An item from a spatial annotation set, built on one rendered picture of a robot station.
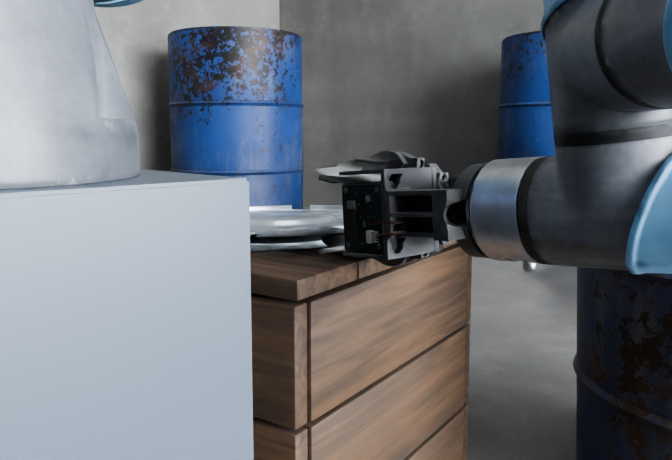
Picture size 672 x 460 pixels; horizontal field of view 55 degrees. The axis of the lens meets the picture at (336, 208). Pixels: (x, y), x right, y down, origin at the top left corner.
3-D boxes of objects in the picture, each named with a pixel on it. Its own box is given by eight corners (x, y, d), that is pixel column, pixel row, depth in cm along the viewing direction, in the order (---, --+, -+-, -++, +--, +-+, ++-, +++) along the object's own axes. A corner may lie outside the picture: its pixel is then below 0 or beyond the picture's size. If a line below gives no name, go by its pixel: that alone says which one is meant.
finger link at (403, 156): (356, 143, 60) (428, 160, 54) (368, 143, 61) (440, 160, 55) (350, 192, 61) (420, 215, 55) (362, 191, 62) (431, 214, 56)
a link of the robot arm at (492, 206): (571, 155, 47) (574, 266, 48) (516, 158, 51) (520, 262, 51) (513, 157, 42) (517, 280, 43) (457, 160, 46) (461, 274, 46)
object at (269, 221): (405, 210, 89) (405, 204, 88) (405, 237, 60) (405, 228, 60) (200, 211, 92) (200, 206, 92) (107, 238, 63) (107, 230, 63)
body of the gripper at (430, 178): (333, 168, 54) (448, 160, 45) (403, 165, 59) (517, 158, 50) (337, 259, 54) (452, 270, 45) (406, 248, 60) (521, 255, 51)
